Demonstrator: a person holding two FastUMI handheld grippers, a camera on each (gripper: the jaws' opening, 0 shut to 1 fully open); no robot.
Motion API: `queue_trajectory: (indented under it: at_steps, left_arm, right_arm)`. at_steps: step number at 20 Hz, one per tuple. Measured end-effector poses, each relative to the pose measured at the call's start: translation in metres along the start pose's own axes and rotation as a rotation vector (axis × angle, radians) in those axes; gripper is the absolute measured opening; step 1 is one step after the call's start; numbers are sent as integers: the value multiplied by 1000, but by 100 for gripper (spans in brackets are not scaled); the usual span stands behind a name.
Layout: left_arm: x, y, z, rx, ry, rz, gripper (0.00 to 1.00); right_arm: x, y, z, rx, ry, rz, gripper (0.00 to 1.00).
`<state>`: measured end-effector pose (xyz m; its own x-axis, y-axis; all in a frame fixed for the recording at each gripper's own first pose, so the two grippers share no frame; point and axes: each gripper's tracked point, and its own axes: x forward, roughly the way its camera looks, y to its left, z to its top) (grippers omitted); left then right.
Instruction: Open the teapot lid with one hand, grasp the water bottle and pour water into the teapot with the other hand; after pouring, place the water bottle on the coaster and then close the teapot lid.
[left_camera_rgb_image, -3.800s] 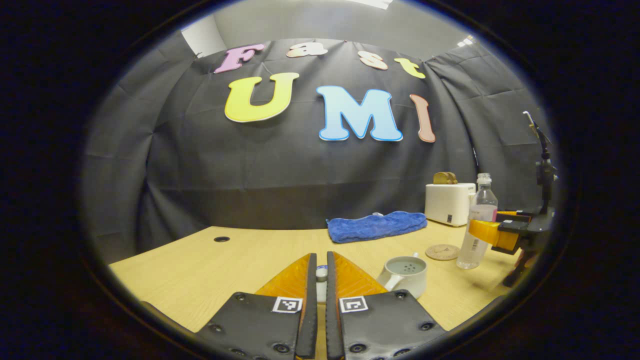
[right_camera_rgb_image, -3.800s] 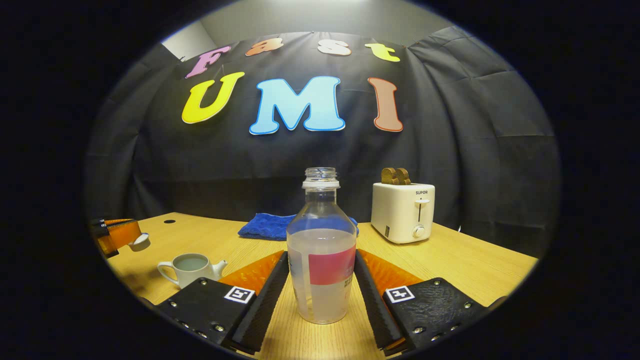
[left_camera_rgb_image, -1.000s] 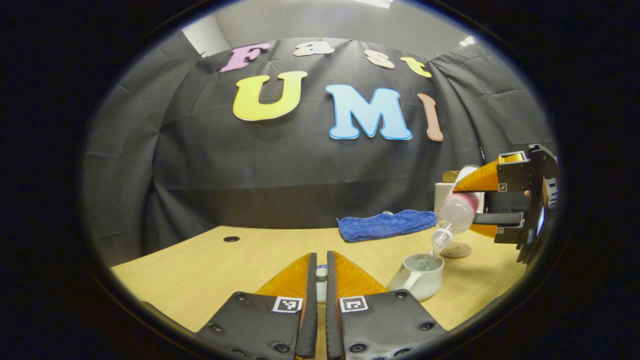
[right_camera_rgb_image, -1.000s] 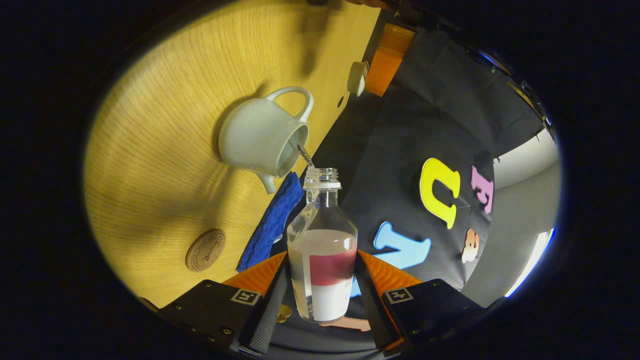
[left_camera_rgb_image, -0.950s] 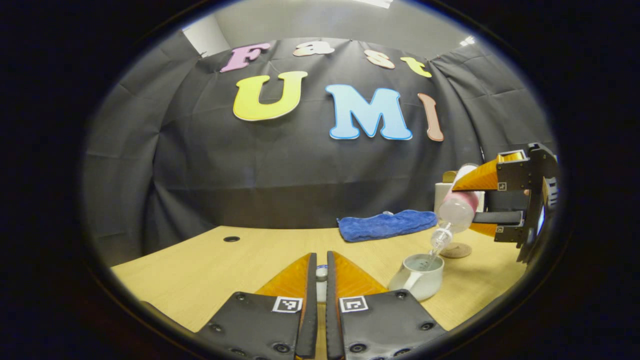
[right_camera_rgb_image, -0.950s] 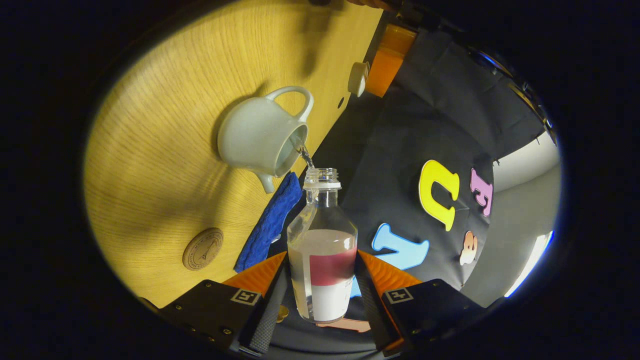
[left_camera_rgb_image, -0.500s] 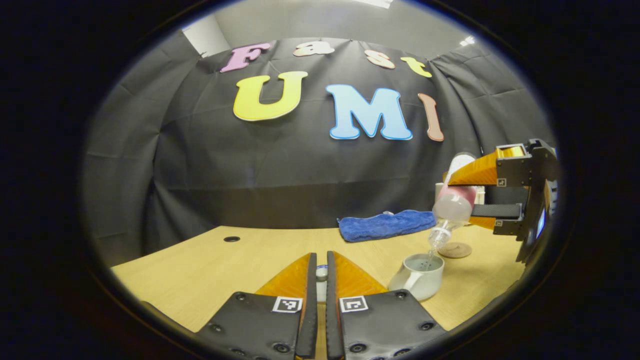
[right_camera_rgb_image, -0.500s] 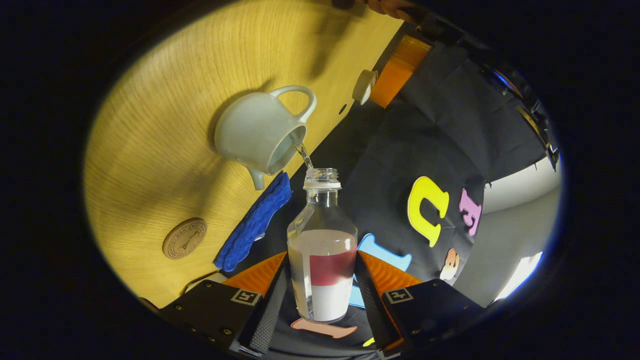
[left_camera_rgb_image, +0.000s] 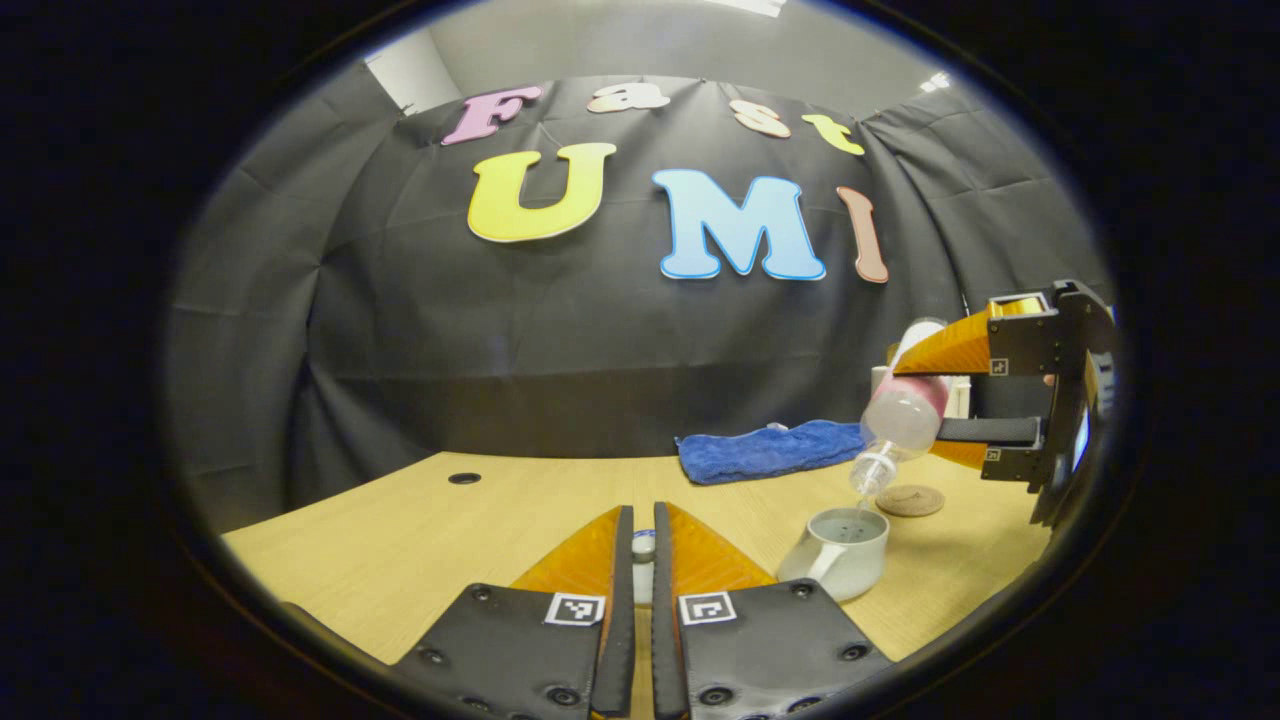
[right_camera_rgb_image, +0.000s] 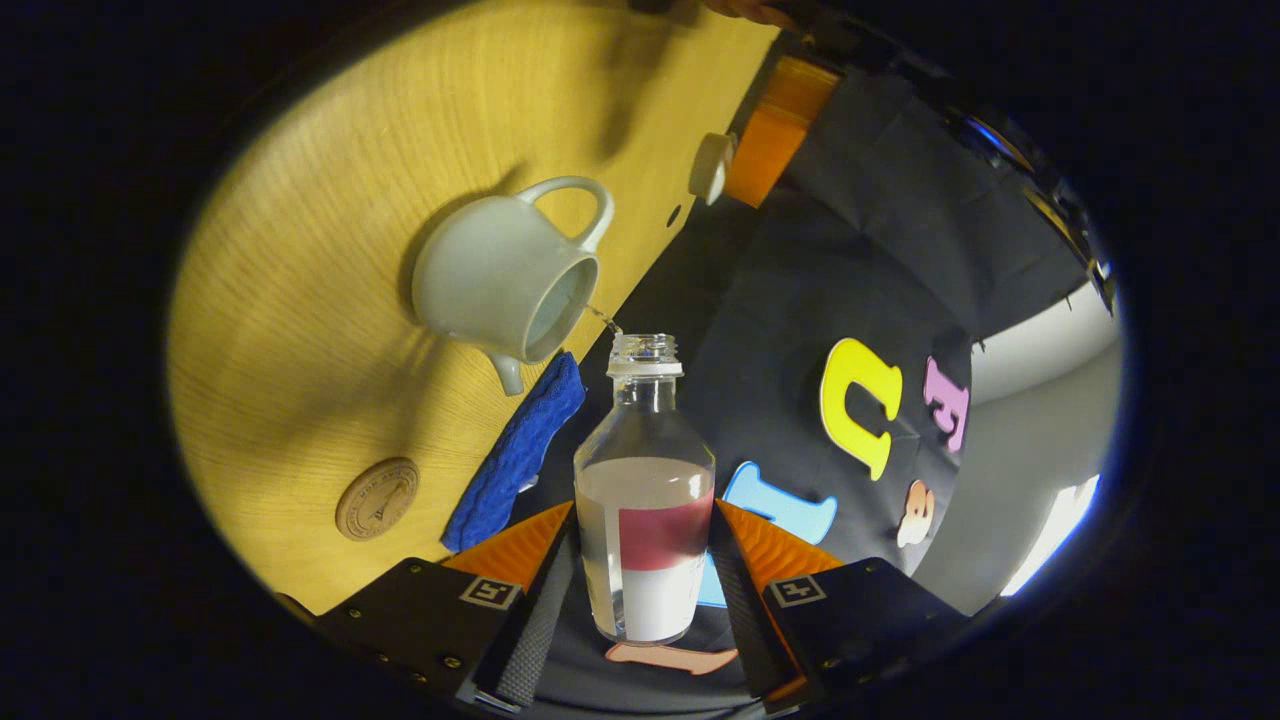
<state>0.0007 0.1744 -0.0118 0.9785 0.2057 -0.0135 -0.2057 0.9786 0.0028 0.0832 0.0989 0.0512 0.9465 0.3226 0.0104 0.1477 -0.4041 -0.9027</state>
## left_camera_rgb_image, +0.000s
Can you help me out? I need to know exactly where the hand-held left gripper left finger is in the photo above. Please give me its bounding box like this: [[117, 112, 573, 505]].
[[390, 503, 638, 720]]

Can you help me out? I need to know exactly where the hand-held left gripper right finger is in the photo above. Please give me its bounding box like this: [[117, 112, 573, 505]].
[[652, 502, 894, 720]]

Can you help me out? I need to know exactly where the clear plastic water bottle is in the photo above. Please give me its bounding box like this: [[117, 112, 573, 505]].
[[849, 318, 949, 499]]

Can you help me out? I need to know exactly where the round wooden coaster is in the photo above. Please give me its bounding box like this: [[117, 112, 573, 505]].
[[875, 484, 946, 518]]

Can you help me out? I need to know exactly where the white teacup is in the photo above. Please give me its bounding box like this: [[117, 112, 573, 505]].
[[776, 506, 891, 603]]

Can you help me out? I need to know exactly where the white toaster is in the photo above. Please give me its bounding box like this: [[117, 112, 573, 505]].
[[870, 363, 973, 421]]

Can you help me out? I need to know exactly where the blue towel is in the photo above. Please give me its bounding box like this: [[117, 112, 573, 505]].
[[676, 420, 867, 487]]

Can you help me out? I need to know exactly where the black backdrop cloth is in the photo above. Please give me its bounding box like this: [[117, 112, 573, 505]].
[[165, 75, 1111, 511]]

